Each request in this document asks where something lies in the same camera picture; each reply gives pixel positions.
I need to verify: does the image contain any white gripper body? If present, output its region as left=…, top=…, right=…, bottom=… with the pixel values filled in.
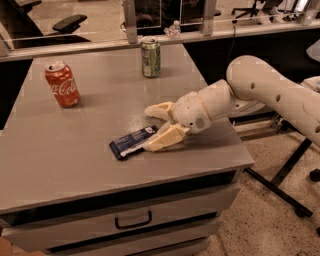
left=173, top=79, right=234, bottom=134

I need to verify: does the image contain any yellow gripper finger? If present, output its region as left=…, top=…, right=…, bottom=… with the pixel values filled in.
left=145, top=102, right=174, bottom=121
left=143, top=122, right=189, bottom=152

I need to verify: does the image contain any blue rxbar blueberry bar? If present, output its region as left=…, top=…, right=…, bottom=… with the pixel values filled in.
left=109, top=125, right=158, bottom=161

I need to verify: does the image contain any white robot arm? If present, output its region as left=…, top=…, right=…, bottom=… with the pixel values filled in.
left=143, top=55, right=320, bottom=152

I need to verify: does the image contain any green soda can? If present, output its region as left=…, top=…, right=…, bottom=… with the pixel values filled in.
left=140, top=36, right=161, bottom=78

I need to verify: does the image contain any red coca-cola can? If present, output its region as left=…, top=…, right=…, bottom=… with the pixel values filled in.
left=45, top=61, right=80, bottom=108

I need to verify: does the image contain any clear plastic water bottle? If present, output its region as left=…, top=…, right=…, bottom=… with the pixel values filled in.
left=164, top=20, right=181, bottom=38

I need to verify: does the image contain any grey drawer cabinet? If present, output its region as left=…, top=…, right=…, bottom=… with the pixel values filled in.
left=0, top=45, right=253, bottom=256

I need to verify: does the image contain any distant black office chair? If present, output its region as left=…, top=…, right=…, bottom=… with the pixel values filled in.
left=231, top=0, right=284, bottom=19

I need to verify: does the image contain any black drawer handle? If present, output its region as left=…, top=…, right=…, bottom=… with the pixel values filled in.
left=114, top=210, right=153, bottom=230

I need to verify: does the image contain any black metal stand frame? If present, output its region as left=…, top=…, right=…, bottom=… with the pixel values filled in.
left=244, top=113, right=320, bottom=219

